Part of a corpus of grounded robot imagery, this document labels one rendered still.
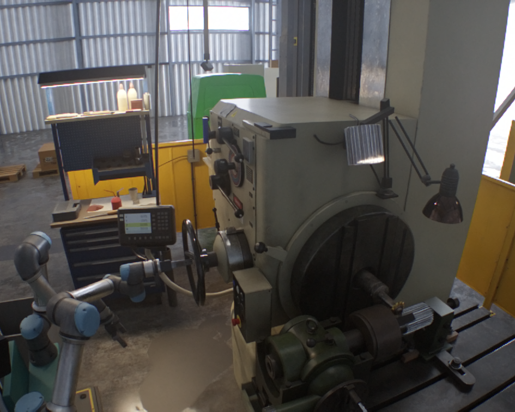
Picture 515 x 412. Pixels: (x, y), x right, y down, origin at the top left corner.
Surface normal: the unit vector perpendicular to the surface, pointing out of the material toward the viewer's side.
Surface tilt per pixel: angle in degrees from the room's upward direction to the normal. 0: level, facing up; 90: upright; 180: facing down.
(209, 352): 0
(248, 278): 0
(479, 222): 90
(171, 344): 0
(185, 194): 90
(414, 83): 90
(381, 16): 90
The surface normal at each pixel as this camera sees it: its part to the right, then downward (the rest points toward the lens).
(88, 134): 0.29, 0.37
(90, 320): 0.97, -0.01
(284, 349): 0.08, -0.81
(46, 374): 0.00, -0.92
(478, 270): -0.94, 0.14
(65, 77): 0.25, -0.17
